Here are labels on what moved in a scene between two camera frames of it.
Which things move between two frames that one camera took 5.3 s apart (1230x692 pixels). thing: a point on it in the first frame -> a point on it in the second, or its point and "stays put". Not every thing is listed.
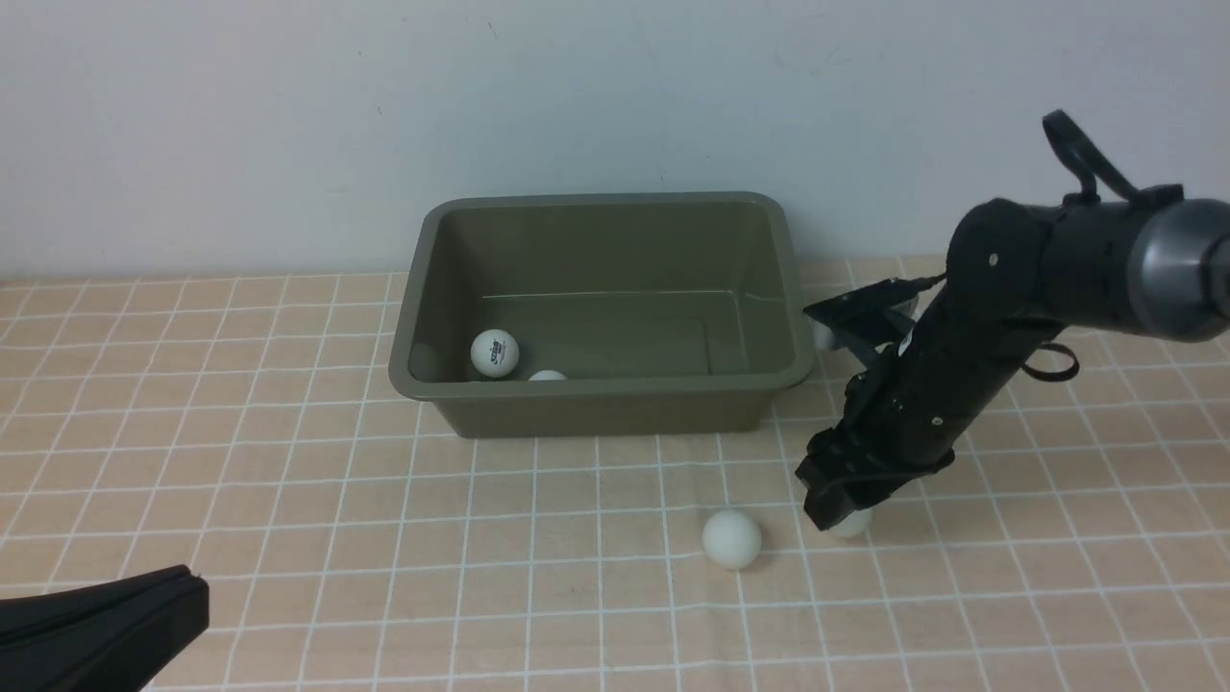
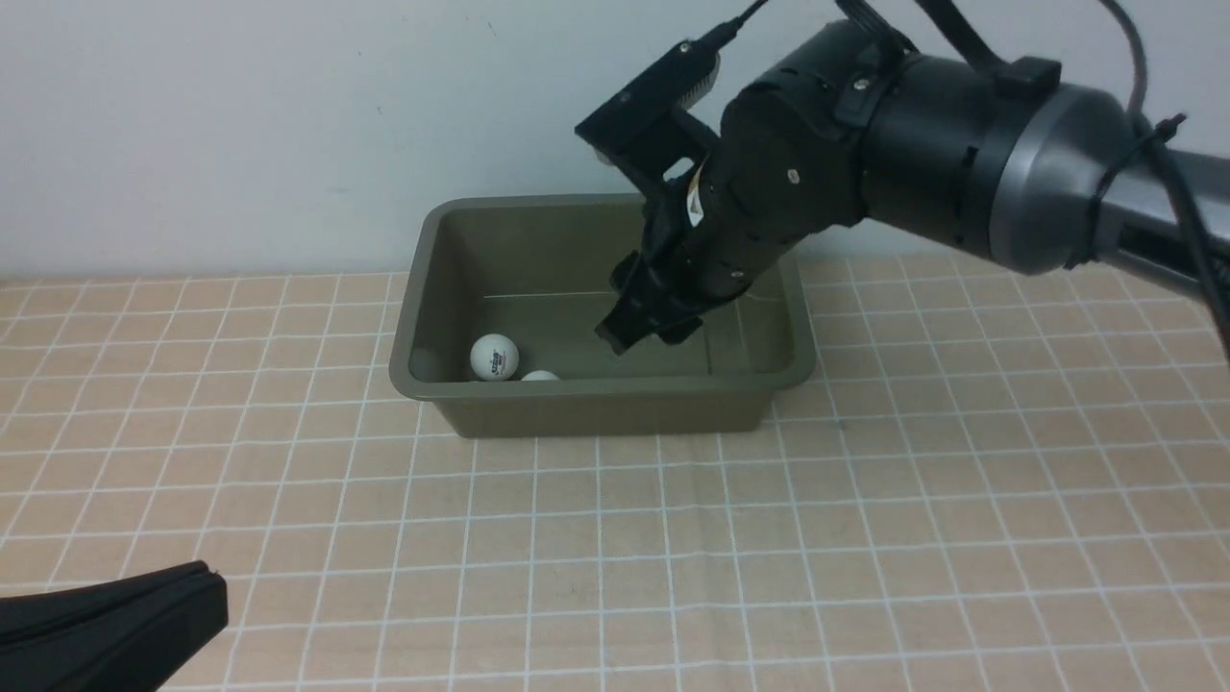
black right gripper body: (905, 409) -> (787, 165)
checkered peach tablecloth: (243, 427) stays put
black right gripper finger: (827, 465) -> (621, 275)
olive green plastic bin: (635, 313) stays put
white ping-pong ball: (547, 375) stays put
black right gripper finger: (830, 500) -> (631, 322)
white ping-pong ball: (494, 353) stays put
